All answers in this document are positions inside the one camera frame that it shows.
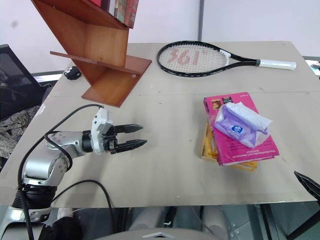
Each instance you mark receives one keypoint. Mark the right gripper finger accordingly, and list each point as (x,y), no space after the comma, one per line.
(307,180)
(315,193)

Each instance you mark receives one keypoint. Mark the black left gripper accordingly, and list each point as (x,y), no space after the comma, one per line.
(111,145)

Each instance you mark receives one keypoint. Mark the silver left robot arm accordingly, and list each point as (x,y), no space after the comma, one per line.
(37,165)

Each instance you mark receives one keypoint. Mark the pink book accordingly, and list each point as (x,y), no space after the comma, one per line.
(240,152)

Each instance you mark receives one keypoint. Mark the yellow book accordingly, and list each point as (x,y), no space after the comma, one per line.
(208,147)

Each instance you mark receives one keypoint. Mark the brown wooden bookshelf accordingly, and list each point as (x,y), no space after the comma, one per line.
(105,45)

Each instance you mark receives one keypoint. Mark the red patterned book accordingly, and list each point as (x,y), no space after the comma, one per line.
(131,12)

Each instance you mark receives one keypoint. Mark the dark picture-spine book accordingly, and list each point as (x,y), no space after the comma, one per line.
(120,10)

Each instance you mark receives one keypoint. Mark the grey book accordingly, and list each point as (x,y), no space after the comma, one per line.
(110,6)

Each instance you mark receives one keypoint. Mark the black round toy white dots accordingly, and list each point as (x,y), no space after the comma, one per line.
(72,73)

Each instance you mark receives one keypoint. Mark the purple white tissue pack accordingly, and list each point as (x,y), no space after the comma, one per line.
(240,125)

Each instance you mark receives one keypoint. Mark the grey rounded robot leg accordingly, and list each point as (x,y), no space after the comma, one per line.
(215,220)

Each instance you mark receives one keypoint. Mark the small dark desk item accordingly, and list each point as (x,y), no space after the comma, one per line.
(316,66)

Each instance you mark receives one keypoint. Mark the plaid cloth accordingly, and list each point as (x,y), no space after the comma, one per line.
(15,125)

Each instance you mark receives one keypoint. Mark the black tennis racket white grip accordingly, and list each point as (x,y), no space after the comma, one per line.
(275,64)

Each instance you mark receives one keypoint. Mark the black mesh office chair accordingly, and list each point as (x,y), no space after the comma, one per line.
(15,85)

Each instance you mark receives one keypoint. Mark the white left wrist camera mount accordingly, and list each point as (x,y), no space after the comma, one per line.
(99,125)

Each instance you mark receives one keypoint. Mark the black metal frame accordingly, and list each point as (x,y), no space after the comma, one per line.
(300,225)

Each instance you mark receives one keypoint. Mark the grey partition post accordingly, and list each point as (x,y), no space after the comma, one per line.
(201,20)

